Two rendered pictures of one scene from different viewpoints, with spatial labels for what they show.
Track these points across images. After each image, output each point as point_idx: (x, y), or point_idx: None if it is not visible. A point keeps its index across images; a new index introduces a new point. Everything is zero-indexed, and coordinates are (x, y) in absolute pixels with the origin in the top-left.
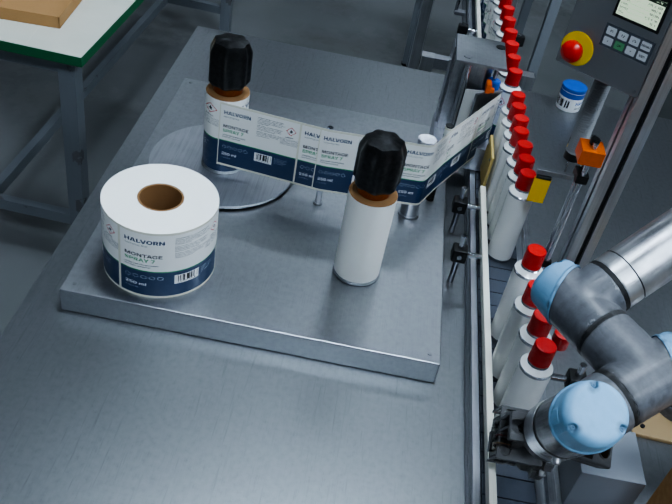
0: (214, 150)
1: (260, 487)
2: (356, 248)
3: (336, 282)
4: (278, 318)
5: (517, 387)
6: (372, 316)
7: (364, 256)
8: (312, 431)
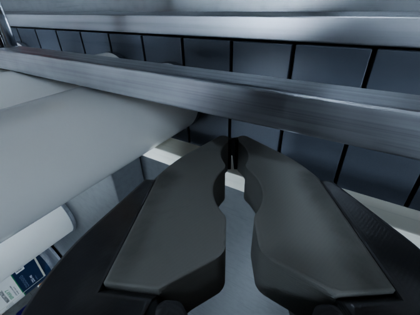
0: (35, 284)
1: None
2: (27, 257)
3: (80, 230)
4: None
5: (35, 221)
6: (93, 216)
7: (32, 244)
8: (234, 287)
